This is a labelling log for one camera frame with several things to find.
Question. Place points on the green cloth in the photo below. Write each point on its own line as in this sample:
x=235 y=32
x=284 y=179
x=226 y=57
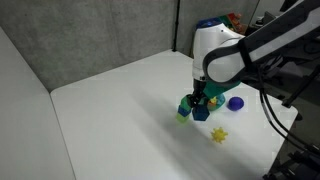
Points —
x=218 y=90

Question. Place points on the yellow toy figure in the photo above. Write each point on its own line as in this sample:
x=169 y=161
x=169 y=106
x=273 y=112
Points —
x=213 y=100

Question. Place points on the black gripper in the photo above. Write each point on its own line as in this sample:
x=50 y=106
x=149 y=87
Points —
x=200 y=89

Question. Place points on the black tripod pole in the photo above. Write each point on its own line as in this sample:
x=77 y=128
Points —
x=175 y=23

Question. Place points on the small royal blue cube block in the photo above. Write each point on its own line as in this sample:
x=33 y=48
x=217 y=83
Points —
x=183 y=111

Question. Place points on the purple bumpy ball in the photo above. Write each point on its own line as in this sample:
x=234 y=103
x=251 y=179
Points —
x=235 y=103

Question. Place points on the grey office chair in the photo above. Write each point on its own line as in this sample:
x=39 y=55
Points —
x=268 y=17

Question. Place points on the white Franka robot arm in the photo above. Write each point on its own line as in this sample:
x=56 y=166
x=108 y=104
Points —
x=216 y=43

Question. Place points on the lime green cube block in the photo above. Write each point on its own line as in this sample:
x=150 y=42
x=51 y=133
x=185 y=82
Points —
x=182 y=117

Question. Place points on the cardboard box with items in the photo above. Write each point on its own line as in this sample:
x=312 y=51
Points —
x=233 y=20

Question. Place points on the yellow spiky star toy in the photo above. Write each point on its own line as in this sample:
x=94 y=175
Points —
x=219 y=135

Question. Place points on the green bowl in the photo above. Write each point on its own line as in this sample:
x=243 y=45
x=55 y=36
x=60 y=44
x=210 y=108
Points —
x=220 y=104

